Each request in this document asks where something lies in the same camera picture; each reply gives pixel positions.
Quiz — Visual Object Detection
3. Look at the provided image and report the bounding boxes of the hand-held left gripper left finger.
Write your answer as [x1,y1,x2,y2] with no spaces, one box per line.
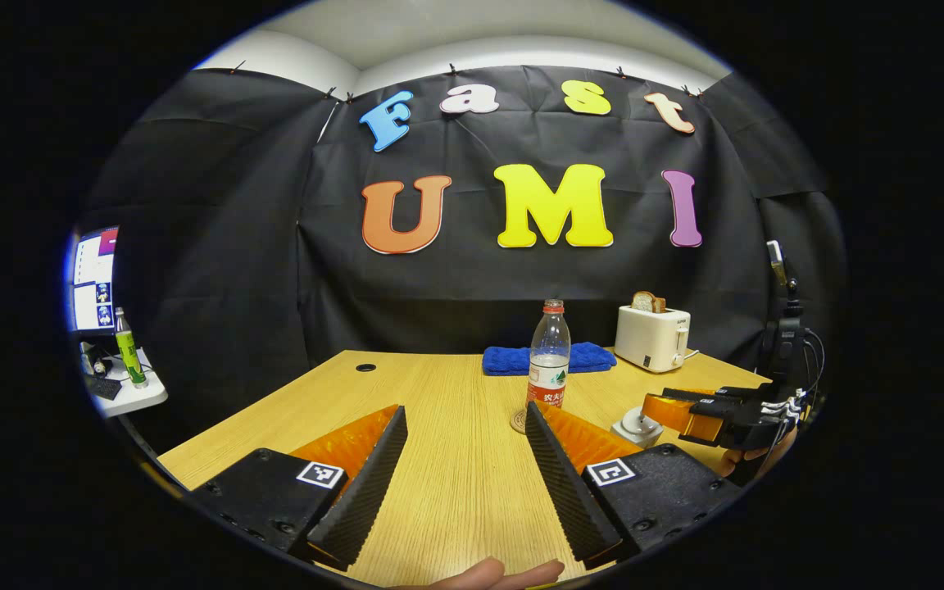
[189,404,409,572]

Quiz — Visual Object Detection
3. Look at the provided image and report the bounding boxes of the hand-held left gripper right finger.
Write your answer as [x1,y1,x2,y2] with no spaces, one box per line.
[524,401,743,569]

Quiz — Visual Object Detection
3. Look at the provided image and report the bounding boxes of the clear plastic water bottle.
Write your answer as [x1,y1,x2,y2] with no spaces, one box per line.
[526,299,571,409]

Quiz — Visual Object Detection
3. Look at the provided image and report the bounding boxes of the green drink bottle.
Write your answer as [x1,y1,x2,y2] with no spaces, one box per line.
[114,307,148,388]

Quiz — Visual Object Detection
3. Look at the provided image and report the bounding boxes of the white toaster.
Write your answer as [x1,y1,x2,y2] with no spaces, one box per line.
[615,305,692,374]

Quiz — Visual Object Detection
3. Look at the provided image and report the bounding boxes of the folded blue towel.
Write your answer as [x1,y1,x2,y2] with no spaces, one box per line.
[482,342,618,377]

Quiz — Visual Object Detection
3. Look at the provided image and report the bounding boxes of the white side table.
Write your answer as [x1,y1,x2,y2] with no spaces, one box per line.
[81,344,169,420]

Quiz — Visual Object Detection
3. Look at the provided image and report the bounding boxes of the computer monitor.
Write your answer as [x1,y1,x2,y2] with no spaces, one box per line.
[69,227,120,335]

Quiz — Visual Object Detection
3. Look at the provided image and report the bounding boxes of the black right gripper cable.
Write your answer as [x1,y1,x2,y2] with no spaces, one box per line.
[800,328,827,402]

